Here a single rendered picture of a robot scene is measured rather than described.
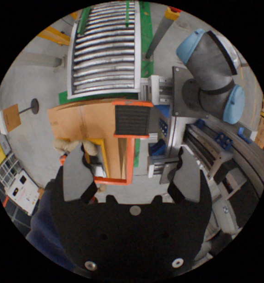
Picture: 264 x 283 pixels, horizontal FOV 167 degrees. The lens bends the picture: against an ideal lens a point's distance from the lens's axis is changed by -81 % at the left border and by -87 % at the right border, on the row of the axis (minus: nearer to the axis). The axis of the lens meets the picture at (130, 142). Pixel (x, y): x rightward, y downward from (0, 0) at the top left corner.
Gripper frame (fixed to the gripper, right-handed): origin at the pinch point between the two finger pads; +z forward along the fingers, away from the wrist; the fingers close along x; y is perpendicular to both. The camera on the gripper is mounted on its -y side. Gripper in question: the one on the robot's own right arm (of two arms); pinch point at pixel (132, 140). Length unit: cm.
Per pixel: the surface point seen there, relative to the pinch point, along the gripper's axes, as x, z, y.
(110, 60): -20, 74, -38
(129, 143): -0.3, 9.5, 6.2
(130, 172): 0.4, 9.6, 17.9
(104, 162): -12.4, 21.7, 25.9
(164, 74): 48, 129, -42
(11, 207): -1017, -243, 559
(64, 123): -42, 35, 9
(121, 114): -2.2, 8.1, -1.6
